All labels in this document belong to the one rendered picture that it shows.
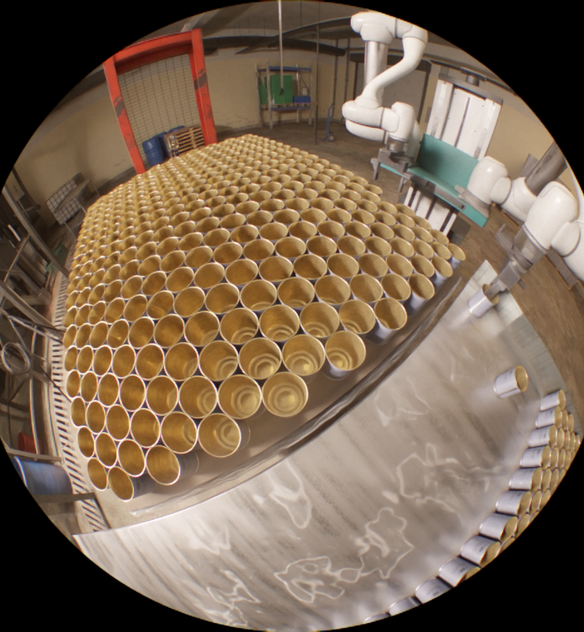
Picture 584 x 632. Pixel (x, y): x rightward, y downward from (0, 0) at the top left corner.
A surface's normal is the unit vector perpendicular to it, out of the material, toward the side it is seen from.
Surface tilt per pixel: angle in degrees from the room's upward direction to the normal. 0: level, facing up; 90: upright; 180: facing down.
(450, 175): 90
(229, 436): 2
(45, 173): 90
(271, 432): 2
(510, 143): 90
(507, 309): 90
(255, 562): 0
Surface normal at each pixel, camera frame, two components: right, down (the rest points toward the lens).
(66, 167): 0.58, 0.70
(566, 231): -0.47, 0.74
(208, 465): 0.00, -0.47
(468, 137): -0.76, 0.57
